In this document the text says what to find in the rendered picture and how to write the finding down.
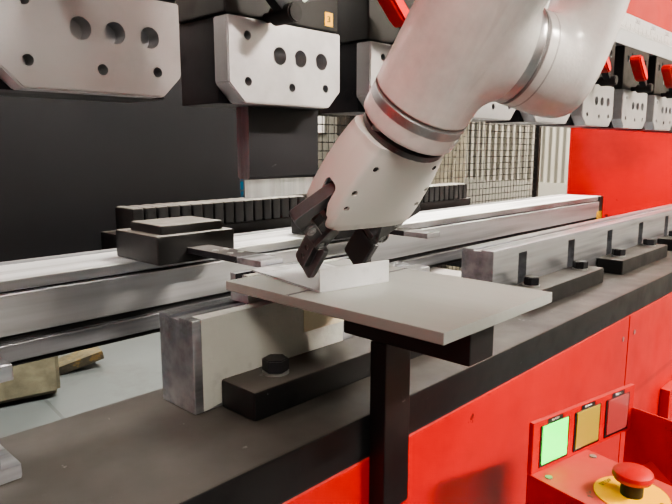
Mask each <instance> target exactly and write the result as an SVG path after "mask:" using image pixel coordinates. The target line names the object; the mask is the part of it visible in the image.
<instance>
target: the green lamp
mask: <svg viewBox="0 0 672 504"><path fill-rule="evenodd" d="M568 422H569V417H566V418H563V419H561V420H558V421H556V422H554V423H551V424H549V425H546V426H544V427H543V438H542V455H541V465H543V464H545V463H548V462H550V461H552V460H554V459H556V458H559V457H561V456H563V455H565V454H566V453H567V438H568Z"/></svg>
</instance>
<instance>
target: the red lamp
mask: <svg viewBox="0 0 672 504"><path fill-rule="evenodd" d="M628 405H629V392H628V393H626V394H623V395H621V396H618V397H616V398H613V399H611V400H608V409H607V423H606V436H607V435H609V434H611V433H613V432H616V431H618V430H620V429H622V428H624V427H627V417H628Z"/></svg>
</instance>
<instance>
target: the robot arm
mask: <svg viewBox="0 0 672 504"><path fill-rule="evenodd" d="M548 1H549V0H415V1H414V3H413V5H412V7H411V9H410V11H409V13H408V15H407V17H406V19H405V21H404V23H403V25H402V27H401V29H400V31H399V33H398V35H397V37H396V39H395V41H394V43H393V45H392V47H391V49H390V51H389V53H388V55H387V57H386V59H385V61H384V63H383V65H382V67H381V69H380V71H379V73H378V75H377V77H376V79H375V81H374V83H373V85H372V87H371V89H370V91H369V93H368V95H367V97H366V99H365V101H364V108H365V113H364V115H357V116H356V117H355V118H354V119H353V120H352V121H351V122H350V123H349V124H348V126H347V127H346V128H345V130H344V131H343V132H342V133H341V135H340V136H339V138H338V139H337V140H336V142H335V143H334V145H333V146H332V148H331V149H330V151H329V152H328V154H327V156H326V157H325V159H324V161H323V162H322V164H321V166H320V168H319V169H318V171H317V173H316V175H315V177H314V179H313V181H312V182H311V184H310V187H309V189H308V192H307V198H306V199H305V200H304V201H302V202H301V203H299V204H298V205H297V206H295V207H294V208H292V209H291V210H290V211H289V215H290V216H291V218H292V220H293V221H294V223H295V225H296V226H297V227H298V228H299V229H300V230H301V231H303V232H304V233H305V237H304V239H303V241H302V243H301V245H300V246H299V248H298V250H297V252H296V258H297V261H298V263H299V264H300V266H301V267H302V269H303V270H304V272H305V274H306V276H307V277H308V278H313V277H315V275H316V274H317V272H318V270H319V268H320V267H321V265H322V263H323V261H324V259H325V258H326V256H327V254H328V249H327V247H326V246H327V245H328V244H329V243H330V242H331V241H332V240H333V239H334V238H335V237H336V236H337V234H338V233H339V232H340V231H342V230H355V231H354V233H353V235H352V237H351V238H350V240H349V242H348V243H347V245H346V247H345V252H346V254H347V255H348V257H349V259H350V260H351V262H352V263H353V265H354V264H361V263H368V262H369V261H370V259H371V257H372V256H373V254H374V253H375V251H376V249H377V248H378V246H379V245H378V243H383V242H385V241H386V240H387V239H388V237H389V234H390V232H392V231H393V230H395V229H396V228H398V227H400V226H401V225H402V224H403V222H405V221H406V220H407V219H409V218H411V217H412V216H414V215H416V214H417V213H419V212H420V210H421V208H420V204H419V203H420V201H421V200H422V198H423V196H424V195H425V193H426V191H427V189H428V188H429V186H430V184H431V182H432V180H433V178H434V176H435V174H436V172H437V170H438V168H439V166H440V164H441V161H442V159H443V157H444V155H445V154H447V153H449V152H450V151H452V149H453V148H454V146H455V145H456V144H457V143H458V142H459V139H460V137H461V135H462V134H463V132H464V131H465V129H466V128H467V126H468V124H469V123H470V121H471V120H472V118H473V117H474V115H475V114H476V112H477V111H478V110H479V109H480V108H481V107H482V106H484V105H486V104H488V103H491V102H496V103H499V104H502V105H505V106H507V107H510V108H513V109H516V110H519V111H521V112H524V113H527V114H531V115H534V116H538V117H543V118H559V117H563V116H566V115H568V114H570V113H571V112H573V111H574V110H575V109H577V108H578V107H579V106H580V105H581V104H582V103H583V101H584V100H585V99H586V97H587V96H588V94H589V93H590V92H591V90H592V89H593V87H594V85H595V83H596V81H597V79H598V77H599V75H600V73H601V71H602V69H603V67H604V65H605V63H606V61H607V59H608V56H609V54H610V51H611V49H612V46H613V44H614V42H615V39H616V37H617V34H618V32H619V29H620V27H621V24H622V21H623V19H624V16H625V13H626V11H627V8H628V5H629V2H630V0H550V2H549V5H548V8H547V9H546V8H544V7H545V6H546V4H547V2H548ZM324 220H325V221H326V222H325V226H326V227H327V229H326V230H325V231H324V232H323V233H321V231H320V230H319V228H318V227H319V226H320V225H321V223H322V222H323V221H324Z"/></svg>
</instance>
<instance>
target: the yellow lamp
mask: <svg viewBox="0 0 672 504"><path fill-rule="evenodd" d="M600 406H601V405H600V404H598V405H596V406H593V407H591V408H588V409H586V410H583V411H581V412H578V413H577V424H576V439H575V450H576V449H578V448H581V447H583V446H585V445H587V444H589V443H591V442H594V441H596V440H598V433H599V419H600Z"/></svg>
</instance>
